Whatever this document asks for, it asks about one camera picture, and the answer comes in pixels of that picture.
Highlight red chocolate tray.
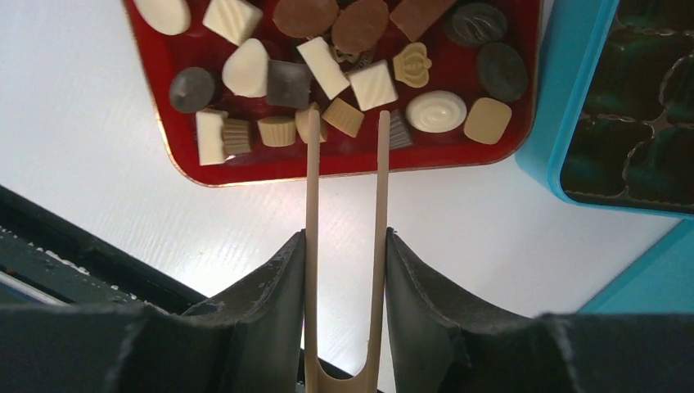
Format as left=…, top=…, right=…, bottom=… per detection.
left=124, top=1, right=544, bottom=187

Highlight tan crown chocolate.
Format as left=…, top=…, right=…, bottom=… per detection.
left=392, top=42, right=432, bottom=88

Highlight teal chocolate box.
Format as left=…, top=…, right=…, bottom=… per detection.
left=516, top=1, right=693, bottom=219

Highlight white rectangular bar chocolate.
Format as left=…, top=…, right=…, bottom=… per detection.
left=297, top=37, right=350, bottom=100

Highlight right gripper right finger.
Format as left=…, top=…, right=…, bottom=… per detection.
left=385, top=229, right=693, bottom=392

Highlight white ridged square chocolate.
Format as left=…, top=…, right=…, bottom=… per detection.
left=202, top=0, right=263, bottom=46

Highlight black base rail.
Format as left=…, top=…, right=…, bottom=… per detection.
left=1, top=189, right=304, bottom=389

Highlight brown oval chocolate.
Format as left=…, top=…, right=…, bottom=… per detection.
left=331, top=0, right=390, bottom=55

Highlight dark round chocolate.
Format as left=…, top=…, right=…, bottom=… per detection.
left=169, top=67, right=219, bottom=114

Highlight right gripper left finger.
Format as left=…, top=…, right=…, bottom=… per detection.
left=1, top=232, right=306, bottom=392

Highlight dark fluted cup chocolate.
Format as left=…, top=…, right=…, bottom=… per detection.
left=389, top=110, right=413, bottom=150

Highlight tan round cup chocolate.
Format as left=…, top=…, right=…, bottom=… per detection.
left=295, top=102, right=327, bottom=143

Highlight white ridged diamond chocolate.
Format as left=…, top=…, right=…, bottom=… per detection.
left=347, top=60, right=399, bottom=111

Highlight tan square chocolate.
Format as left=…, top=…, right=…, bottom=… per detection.
left=463, top=97, right=512, bottom=145

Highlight white swirl round chocolate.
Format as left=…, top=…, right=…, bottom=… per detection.
left=406, top=90, right=467, bottom=133

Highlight wooden tongs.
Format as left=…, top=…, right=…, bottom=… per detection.
left=304, top=110, right=390, bottom=392

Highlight dark ribbed leaf chocolate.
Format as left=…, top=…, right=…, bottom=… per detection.
left=444, top=2, right=508, bottom=48

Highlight brown round chocolate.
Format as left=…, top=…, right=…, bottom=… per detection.
left=273, top=0, right=340, bottom=38

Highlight dark oval chocolate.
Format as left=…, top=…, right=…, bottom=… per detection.
left=476, top=43, right=530, bottom=103

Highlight white tall bar chocolate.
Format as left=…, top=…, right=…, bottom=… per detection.
left=196, top=108, right=228, bottom=166

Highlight white rounded wedge chocolate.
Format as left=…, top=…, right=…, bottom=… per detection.
left=222, top=38, right=270, bottom=98

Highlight teal box lid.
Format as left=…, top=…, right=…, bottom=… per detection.
left=579, top=220, right=693, bottom=314

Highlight white oval chocolate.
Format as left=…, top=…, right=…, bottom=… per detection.
left=133, top=0, right=192, bottom=36

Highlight brown rectangular chocolate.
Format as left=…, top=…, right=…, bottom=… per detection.
left=390, top=0, right=457, bottom=42

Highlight dark grey square chocolate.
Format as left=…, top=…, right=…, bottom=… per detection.
left=265, top=60, right=313, bottom=110

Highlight brown fluted cup chocolate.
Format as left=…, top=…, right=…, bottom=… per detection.
left=222, top=119, right=252, bottom=156

